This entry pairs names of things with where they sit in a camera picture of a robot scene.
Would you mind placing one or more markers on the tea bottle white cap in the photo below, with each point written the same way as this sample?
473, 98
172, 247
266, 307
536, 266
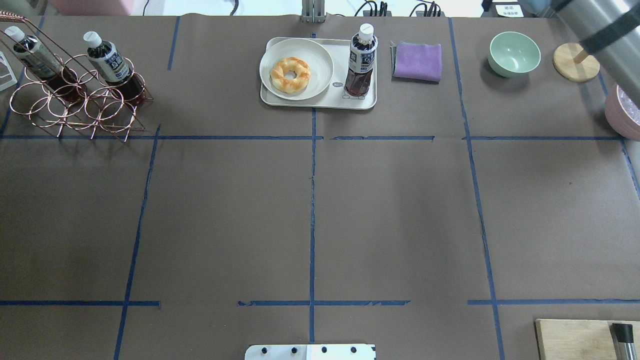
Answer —
362, 56

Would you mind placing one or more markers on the cream serving tray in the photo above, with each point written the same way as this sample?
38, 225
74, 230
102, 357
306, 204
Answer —
335, 96

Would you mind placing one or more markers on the glazed twisted donut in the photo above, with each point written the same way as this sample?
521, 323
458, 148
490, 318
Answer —
290, 75

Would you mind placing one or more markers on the cream round plate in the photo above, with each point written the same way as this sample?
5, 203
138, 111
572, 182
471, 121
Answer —
316, 56

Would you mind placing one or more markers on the purple folded cloth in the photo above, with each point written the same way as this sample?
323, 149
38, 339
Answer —
417, 61

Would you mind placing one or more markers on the upper black power strip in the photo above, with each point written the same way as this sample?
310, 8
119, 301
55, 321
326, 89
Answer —
373, 8

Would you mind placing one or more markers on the black power strip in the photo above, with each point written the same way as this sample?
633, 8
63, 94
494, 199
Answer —
373, 8
426, 9

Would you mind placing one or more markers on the lower black power strip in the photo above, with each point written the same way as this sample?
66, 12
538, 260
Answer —
426, 9

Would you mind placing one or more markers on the mint green bowl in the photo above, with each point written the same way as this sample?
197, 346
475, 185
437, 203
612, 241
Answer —
513, 54

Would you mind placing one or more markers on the wooden cup stand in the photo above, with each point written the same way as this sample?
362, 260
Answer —
573, 62

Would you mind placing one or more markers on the bamboo cutting board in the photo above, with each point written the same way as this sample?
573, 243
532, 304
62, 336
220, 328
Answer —
579, 339

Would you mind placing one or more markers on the pink storage box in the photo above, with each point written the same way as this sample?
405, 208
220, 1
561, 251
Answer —
93, 7

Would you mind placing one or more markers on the pink bowl of ice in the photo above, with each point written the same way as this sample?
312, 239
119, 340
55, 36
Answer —
622, 114

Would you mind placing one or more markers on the steel muddler black tip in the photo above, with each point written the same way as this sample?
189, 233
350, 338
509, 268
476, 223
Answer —
624, 341

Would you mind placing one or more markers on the aluminium frame post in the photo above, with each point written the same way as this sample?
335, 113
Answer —
313, 11

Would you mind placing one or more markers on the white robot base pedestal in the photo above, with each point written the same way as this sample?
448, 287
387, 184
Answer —
335, 351

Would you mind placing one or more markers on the copper wire bottle rack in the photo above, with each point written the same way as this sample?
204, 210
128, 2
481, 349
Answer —
98, 111

